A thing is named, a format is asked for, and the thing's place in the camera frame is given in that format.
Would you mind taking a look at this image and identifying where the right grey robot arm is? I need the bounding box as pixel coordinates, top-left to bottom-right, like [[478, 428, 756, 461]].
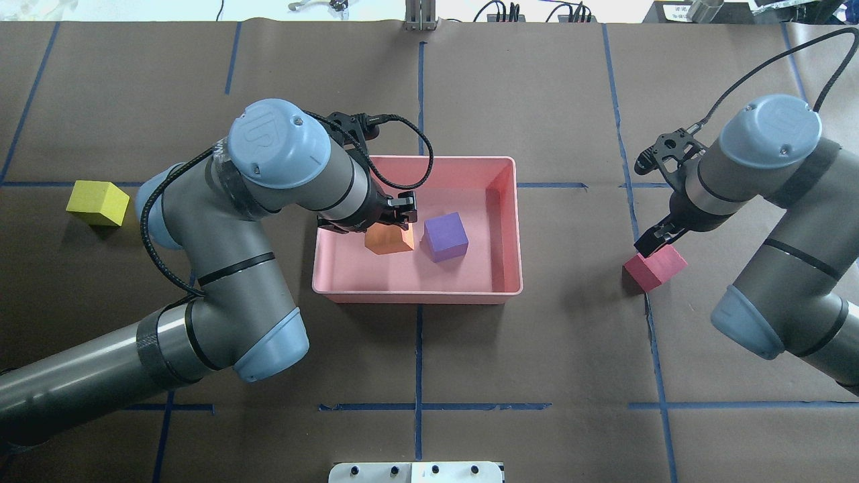
[[634, 94, 858, 394]]

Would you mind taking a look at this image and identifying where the yellow foam block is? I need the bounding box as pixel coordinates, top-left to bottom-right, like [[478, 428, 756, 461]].
[[65, 180, 131, 228]]

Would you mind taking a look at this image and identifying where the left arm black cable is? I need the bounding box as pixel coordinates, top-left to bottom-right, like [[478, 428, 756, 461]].
[[139, 113, 435, 299]]

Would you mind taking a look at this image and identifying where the white camera post mount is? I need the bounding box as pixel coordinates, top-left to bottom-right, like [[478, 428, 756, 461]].
[[327, 460, 506, 482]]

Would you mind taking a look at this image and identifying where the pink plastic bin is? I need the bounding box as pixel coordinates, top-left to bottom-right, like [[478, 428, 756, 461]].
[[312, 156, 523, 305]]

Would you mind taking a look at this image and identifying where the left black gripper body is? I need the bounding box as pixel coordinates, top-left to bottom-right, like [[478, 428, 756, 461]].
[[317, 112, 396, 233]]

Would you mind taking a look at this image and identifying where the purple foam block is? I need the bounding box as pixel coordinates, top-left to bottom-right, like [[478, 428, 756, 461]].
[[423, 212, 470, 263]]

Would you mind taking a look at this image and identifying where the aluminium frame post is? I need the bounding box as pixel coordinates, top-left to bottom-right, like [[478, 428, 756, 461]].
[[404, 0, 438, 32]]

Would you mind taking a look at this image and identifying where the metal cylinder cup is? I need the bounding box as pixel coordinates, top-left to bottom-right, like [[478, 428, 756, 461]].
[[685, 0, 725, 24]]

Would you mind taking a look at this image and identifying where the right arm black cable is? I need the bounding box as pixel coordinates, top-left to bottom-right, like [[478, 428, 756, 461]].
[[695, 27, 859, 131]]

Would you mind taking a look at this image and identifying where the orange foam block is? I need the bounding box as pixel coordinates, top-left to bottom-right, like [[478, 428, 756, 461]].
[[364, 224, 415, 256]]

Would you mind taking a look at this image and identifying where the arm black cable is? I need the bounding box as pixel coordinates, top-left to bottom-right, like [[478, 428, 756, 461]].
[[139, 113, 435, 299], [695, 27, 859, 131]]

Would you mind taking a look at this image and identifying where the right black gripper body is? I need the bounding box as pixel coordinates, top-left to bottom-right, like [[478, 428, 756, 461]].
[[634, 129, 709, 232]]

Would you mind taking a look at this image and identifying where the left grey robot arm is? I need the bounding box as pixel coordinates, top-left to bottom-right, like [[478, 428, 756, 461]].
[[2, 99, 420, 453]]

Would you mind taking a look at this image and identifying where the red foam block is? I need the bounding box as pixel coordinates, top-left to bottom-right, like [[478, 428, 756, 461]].
[[623, 245, 688, 293]]

